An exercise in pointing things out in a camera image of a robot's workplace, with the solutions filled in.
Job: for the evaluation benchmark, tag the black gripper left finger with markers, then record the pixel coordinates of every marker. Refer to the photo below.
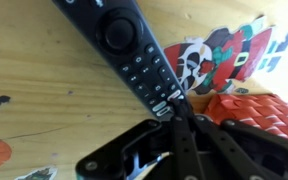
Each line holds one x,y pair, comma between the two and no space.
184,146

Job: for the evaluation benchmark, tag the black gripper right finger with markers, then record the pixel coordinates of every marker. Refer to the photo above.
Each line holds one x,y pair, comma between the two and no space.
250,156

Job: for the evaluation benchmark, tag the black remote control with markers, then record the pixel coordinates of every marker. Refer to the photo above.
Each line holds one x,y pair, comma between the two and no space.
124,36

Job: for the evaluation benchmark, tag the red woven basket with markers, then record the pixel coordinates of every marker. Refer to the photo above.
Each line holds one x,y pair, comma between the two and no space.
260,110

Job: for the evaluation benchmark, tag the Santa sticker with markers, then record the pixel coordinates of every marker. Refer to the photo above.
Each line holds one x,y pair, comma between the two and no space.
224,63

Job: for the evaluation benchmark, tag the blue shapes sticker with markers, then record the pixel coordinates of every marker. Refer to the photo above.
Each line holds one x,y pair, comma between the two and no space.
279,50

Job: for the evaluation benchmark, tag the haunted house sticker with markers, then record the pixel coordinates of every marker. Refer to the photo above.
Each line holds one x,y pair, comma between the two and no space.
40,174

